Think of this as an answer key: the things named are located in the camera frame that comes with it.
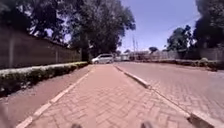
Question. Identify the grey boundary wall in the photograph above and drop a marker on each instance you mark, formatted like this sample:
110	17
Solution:
30	51

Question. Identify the white car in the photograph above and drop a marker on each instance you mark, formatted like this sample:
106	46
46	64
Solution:
103	58

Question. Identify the pale concrete kerb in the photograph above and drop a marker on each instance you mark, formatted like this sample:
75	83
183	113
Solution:
140	80

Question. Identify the red brick path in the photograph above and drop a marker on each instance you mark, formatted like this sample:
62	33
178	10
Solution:
106	96

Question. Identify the large dark trees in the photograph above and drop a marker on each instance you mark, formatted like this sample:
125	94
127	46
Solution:
90	23

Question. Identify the low trimmed hedge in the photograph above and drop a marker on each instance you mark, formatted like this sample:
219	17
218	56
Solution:
33	75

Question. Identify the pale kerb line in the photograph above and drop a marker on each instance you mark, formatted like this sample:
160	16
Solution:
56	96

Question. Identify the red brick road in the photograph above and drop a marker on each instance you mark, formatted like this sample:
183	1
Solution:
186	83

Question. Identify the grey fence wall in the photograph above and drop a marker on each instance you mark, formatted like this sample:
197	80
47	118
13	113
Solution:
186	54

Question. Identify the bare red earth strip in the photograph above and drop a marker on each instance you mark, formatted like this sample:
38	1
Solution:
36	95

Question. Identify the low hedge with bushes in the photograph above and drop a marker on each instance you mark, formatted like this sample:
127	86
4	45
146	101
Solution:
196	62

